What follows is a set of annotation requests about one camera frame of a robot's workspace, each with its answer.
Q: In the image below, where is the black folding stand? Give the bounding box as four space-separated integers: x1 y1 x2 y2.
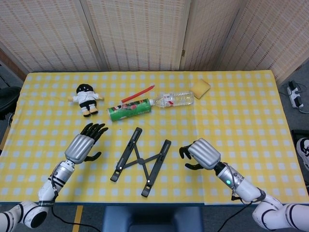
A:
110 127 172 198

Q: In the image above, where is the green chip can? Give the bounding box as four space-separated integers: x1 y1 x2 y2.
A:
107 96 153 122

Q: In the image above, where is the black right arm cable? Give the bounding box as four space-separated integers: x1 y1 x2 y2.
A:
210 202 254 232

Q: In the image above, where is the red stick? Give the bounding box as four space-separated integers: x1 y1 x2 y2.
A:
121 84 155 103

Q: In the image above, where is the yellow sponge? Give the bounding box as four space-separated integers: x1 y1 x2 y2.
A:
189 80 211 100

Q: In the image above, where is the white power strip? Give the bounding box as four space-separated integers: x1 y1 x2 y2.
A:
286 81 305 109

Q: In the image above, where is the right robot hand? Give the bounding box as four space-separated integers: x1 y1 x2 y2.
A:
179 138 222 170

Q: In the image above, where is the black round stool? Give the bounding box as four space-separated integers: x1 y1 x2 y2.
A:
0 86 22 121

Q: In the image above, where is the woven folding screen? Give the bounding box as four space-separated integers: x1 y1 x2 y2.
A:
0 0 309 83

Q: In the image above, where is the clear plastic water bottle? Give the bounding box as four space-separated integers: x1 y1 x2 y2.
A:
149 90 195 109

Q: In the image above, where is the white black sneaker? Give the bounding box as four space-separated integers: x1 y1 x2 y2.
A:
296 137 309 172

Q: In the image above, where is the plush doll white shirt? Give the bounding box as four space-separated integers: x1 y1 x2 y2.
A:
67 83 105 118

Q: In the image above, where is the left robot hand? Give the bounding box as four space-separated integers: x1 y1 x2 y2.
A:
64 123 109 165

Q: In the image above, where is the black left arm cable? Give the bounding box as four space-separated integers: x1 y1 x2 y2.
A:
51 206 104 232

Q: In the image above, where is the yellow checkered tablecloth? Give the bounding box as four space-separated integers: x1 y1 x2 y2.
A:
0 70 304 203

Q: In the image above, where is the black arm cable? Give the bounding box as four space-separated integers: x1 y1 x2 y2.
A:
210 202 254 232
51 206 104 232

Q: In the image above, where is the yellow floor tape strip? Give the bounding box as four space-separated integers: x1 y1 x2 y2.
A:
72 205 84 232

